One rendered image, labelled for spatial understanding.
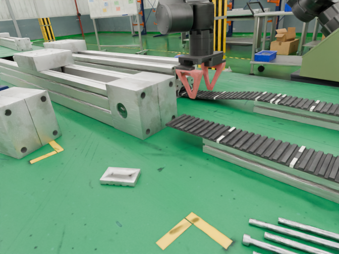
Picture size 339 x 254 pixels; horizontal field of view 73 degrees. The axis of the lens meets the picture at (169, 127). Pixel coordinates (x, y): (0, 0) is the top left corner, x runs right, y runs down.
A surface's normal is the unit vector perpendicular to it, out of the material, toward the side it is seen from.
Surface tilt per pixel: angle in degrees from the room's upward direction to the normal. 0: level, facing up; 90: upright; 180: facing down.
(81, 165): 0
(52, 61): 90
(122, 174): 0
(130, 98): 90
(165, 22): 89
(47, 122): 90
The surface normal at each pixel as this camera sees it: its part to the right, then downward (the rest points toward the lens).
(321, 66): -0.80, 0.32
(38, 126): 0.89, 0.15
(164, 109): 0.75, 0.25
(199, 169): -0.07, -0.89
